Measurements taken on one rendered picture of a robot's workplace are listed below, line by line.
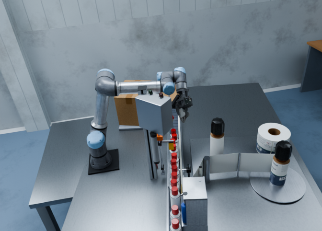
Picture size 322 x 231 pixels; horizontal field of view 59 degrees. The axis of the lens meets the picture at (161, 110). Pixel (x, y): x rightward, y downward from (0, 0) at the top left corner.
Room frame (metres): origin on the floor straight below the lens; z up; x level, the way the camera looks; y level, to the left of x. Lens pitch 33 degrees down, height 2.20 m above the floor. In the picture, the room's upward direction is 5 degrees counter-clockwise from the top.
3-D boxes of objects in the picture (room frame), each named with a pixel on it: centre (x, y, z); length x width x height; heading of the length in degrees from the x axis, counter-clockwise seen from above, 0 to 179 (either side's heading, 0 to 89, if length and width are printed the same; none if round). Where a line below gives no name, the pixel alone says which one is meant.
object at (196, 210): (0.93, -0.12, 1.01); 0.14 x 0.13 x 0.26; 176
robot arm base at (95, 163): (1.51, 0.46, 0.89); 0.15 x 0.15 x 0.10
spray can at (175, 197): (0.99, -0.03, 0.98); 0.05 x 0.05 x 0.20
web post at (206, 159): (1.21, -0.24, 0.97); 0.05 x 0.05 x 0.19
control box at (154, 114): (1.26, 0.03, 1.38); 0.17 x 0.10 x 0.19; 51
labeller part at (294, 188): (1.14, -0.64, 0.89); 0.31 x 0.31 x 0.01
